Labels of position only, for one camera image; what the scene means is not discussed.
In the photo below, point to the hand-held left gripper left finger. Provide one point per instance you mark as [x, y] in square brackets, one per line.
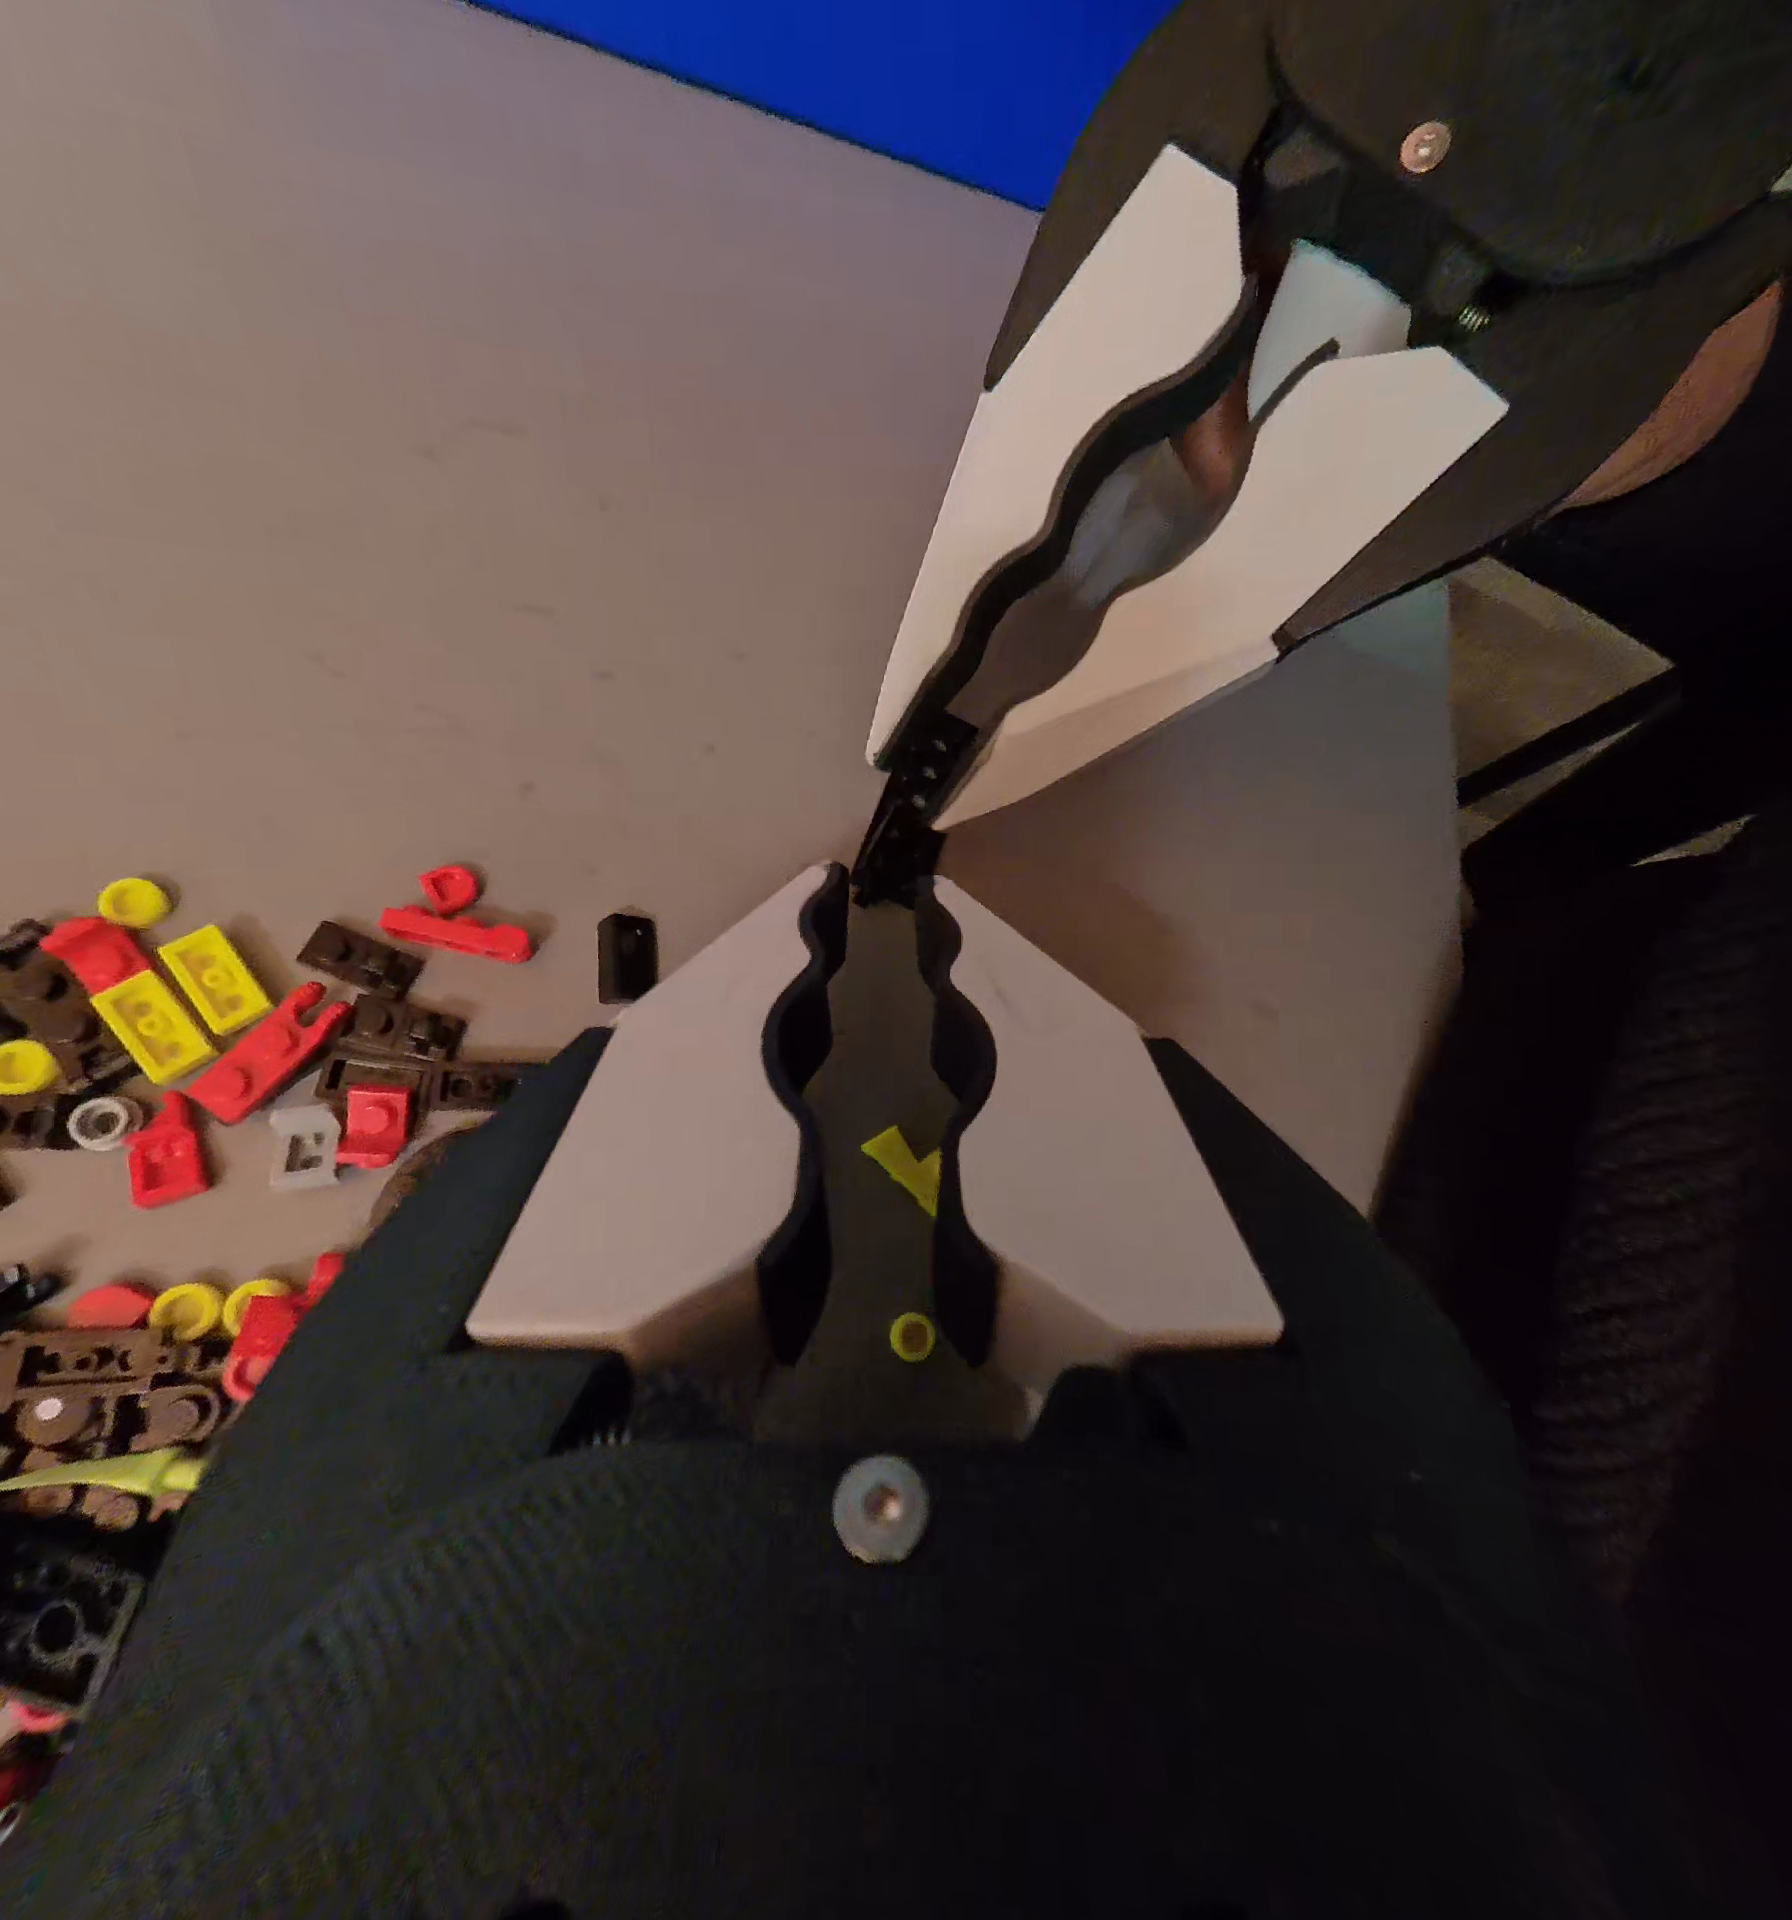
[642, 1185]

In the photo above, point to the small black lego brick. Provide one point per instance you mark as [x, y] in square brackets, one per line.
[627, 956]

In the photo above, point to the person's right hand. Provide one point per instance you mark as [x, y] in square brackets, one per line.
[1707, 405]

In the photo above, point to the yellow round lego stud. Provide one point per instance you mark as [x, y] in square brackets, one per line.
[911, 1337]

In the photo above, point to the person's dark knit clothing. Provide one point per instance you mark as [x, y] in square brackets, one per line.
[1707, 1276]

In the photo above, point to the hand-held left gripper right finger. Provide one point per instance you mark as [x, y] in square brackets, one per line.
[1099, 1200]

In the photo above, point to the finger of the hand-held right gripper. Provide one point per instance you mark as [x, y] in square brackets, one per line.
[1092, 331]
[1331, 510]

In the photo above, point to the yellow lego wedge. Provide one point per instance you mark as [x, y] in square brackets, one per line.
[911, 1171]

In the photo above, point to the pile of lego pieces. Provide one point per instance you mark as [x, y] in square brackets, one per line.
[214, 978]

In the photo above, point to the black lego assembly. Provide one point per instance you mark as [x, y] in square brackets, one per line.
[896, 863]

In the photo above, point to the blue panel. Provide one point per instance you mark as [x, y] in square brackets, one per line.
[911, 75]

